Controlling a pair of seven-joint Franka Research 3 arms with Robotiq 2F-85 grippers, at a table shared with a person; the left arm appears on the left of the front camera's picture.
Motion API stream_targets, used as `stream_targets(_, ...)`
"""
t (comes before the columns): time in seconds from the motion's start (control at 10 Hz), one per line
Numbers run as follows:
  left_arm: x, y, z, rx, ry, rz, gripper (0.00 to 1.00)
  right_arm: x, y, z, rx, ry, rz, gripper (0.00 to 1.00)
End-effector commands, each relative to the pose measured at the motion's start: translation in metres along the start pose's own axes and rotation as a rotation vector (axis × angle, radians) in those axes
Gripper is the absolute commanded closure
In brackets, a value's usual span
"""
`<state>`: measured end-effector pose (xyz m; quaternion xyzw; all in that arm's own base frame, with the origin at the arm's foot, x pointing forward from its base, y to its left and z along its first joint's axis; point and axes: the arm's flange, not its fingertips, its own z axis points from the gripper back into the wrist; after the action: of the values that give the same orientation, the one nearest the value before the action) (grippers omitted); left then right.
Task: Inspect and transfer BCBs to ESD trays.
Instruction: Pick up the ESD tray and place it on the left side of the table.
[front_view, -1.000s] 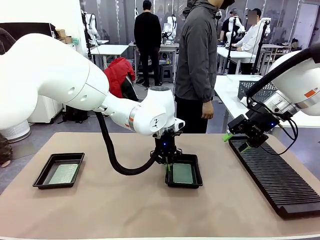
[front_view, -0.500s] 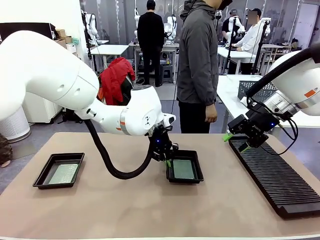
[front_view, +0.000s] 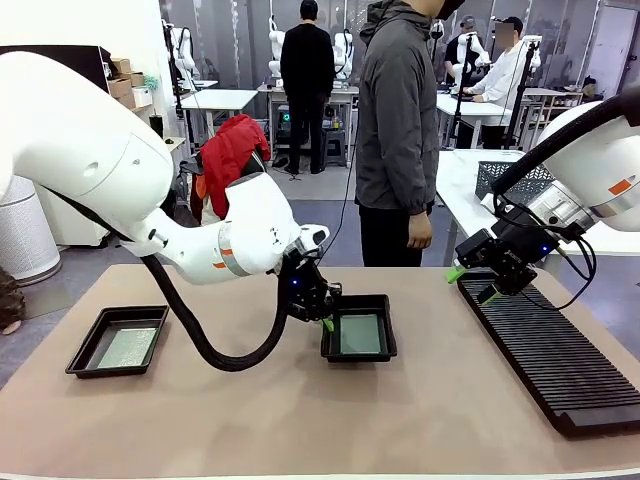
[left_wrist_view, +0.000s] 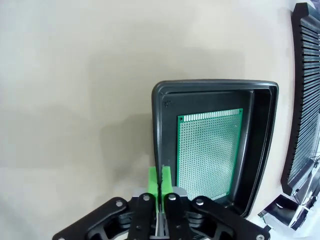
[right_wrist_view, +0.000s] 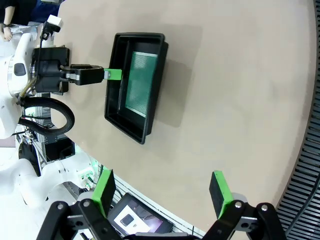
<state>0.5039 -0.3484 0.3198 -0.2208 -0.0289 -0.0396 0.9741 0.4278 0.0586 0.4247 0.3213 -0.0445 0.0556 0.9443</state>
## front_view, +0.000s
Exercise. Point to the black slotted board rack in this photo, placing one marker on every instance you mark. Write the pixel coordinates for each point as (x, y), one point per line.
(550, 360)

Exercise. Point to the black computer monitor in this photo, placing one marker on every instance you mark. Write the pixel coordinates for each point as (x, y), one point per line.
(85, 57)

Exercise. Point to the black plastic ESD tray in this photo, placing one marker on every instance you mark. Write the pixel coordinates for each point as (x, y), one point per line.
(85, 350)
(372, 302)

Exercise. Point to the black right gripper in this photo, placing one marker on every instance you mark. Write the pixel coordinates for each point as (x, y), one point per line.
(525, 245)

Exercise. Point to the grey plastic basket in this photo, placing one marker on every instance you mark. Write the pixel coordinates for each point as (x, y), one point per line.
(487, 175)

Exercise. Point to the white desk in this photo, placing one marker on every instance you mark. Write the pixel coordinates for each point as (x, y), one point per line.
(220, 97)

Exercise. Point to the red jacket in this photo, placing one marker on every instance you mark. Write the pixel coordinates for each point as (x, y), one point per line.
(235, 150)

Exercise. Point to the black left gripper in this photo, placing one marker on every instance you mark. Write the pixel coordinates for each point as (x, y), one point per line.
(307, 295)

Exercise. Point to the brown cardboard box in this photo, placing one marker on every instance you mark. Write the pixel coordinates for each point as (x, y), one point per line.
(120, 87)
(138, 80)
(121, 66)
(130, 100)

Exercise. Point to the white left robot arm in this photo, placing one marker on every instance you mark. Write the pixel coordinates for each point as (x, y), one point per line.
(75, 150)

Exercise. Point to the grey step stool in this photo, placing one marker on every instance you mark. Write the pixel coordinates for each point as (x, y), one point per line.
(334, 147)

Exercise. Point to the person in white jacket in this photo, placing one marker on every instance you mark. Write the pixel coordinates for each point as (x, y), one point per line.
(500, 75)

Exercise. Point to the large white table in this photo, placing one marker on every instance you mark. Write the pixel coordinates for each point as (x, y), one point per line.
(455, 185)

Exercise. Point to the black tumbler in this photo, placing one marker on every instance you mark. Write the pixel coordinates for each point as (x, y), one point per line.
(156, 122)

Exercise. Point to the person's right forearm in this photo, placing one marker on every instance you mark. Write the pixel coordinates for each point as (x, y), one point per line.
(422, 185)

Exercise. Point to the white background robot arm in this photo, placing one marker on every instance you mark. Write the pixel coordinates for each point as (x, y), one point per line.
(186, 55)
(276, 45)
(342, 50)
(481, 50)

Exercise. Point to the person's right hand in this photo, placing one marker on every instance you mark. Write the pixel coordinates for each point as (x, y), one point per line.
(420, 232)

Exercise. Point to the green circuit board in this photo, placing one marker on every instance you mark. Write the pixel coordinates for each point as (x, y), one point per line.
(127, 347)
(362, 332)

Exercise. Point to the wooden shelf unit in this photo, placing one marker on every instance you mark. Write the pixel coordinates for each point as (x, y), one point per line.
(555, 100)

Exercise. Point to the white cylindrical air purifier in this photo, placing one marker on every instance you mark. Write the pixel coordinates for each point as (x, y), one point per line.
(25, 235)

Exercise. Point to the camouflage trouser leg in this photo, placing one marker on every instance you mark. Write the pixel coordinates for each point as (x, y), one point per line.
(10, 300)

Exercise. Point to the white storage box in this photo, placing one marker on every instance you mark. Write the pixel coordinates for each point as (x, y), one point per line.
(142, 97)

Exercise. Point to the person in black clothes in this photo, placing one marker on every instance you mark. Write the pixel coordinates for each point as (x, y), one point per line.
(305, 60)

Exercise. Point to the grey workbench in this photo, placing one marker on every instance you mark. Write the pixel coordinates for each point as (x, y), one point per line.
(345, 91)

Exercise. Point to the small wooden side table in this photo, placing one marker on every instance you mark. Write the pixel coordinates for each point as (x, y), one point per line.
(176, 147)

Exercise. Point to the person in grey jacket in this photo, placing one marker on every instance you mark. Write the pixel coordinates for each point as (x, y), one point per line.
(385, 100)

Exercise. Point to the teal mesh bundle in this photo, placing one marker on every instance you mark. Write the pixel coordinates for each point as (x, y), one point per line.
(151, 81)

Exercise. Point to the person with grey cap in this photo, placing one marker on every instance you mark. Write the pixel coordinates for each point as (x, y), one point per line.
(454, 52)

